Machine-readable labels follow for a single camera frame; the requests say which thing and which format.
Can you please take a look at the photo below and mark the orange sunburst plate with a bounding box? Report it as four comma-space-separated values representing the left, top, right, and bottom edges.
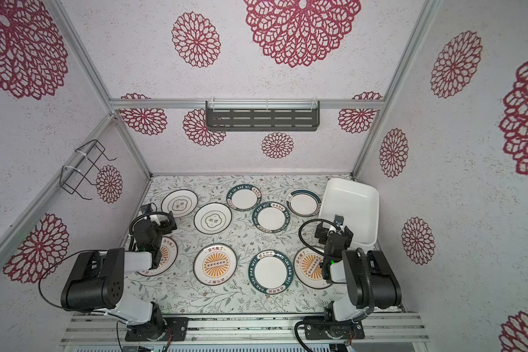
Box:
138, 236, 178, 277
293, 247, 331, 290
193, 243, 238, 286

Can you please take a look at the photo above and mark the large green Hao Shi plate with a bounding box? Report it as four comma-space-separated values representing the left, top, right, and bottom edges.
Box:
248, 249, 295, 295

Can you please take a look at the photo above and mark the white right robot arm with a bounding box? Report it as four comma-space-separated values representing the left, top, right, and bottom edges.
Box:
315, 219, 402, 324

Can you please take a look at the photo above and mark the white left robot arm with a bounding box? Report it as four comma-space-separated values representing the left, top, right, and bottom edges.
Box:
60, 211, 177, 341

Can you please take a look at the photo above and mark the white plastic bin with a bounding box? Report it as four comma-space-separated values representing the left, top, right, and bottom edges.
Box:
318, 178, 380, 248

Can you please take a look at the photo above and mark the white plate thin green rim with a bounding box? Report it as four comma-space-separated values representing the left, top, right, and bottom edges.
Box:
161, 189, 199, 218

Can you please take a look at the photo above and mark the white plate flower emblem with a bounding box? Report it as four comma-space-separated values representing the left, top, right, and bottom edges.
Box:
194, 202, 233, 235

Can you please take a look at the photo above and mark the small green Hao Shi plate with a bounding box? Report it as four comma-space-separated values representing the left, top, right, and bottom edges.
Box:
226, 184, 262, 211

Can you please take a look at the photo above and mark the green red ring plate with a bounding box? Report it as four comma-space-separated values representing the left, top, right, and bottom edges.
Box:
286, 189, 322, 217

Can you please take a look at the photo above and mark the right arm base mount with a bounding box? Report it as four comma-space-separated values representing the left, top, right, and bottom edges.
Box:
303, 316, 365, 340

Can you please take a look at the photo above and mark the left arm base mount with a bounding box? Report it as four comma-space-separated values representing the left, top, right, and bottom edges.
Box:
125, 317, 189, 342

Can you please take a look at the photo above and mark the black wire wall rack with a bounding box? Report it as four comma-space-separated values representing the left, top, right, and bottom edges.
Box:
59, 139, 116, 201

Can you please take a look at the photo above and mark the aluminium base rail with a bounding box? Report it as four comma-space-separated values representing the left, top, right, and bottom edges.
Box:
59, 312, 430, 348

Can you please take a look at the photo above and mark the dark metal wall shelf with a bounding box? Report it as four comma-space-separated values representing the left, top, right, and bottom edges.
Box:
205, 101, 321, 132

